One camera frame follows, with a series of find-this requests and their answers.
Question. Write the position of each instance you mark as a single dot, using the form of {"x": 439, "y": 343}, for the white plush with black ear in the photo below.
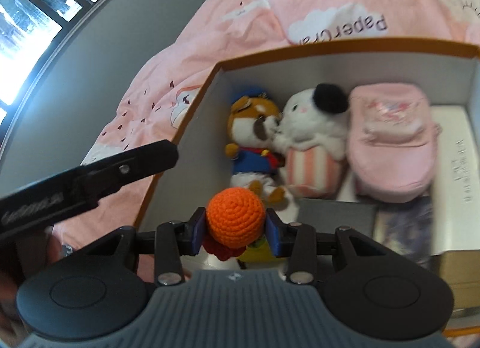
{"x": 311, "y": 127}

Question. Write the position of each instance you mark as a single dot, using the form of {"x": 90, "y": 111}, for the bear plush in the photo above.
{"x": 251, "y": 160}

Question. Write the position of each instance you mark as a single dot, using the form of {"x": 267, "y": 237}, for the orange cardboard box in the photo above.
{"x": 210, "y": 123}

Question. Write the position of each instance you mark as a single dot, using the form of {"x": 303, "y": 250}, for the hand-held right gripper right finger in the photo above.
{"x": 273, "y": 235}

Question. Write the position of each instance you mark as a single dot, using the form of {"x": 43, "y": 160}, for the pink plush pouch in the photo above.
{"x": 390, "y": 153}

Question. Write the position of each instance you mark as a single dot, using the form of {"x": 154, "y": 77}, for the orange crochet toy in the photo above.
{"x": 234, "y": 213}

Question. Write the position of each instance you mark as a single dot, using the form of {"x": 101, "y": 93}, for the long white box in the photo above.
{"x": 457, "y": 183}

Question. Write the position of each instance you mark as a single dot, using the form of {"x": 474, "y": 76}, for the grey box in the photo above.
{"x": 337, "y": 220}

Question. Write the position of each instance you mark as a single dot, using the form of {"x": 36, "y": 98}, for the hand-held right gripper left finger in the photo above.
{"x": 197, "y": 230}

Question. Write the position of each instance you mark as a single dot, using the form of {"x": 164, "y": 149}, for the window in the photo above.
{"x": 37, "y": 7}

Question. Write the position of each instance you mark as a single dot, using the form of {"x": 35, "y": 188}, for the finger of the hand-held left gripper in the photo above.
{"x": 146, "y": 158}

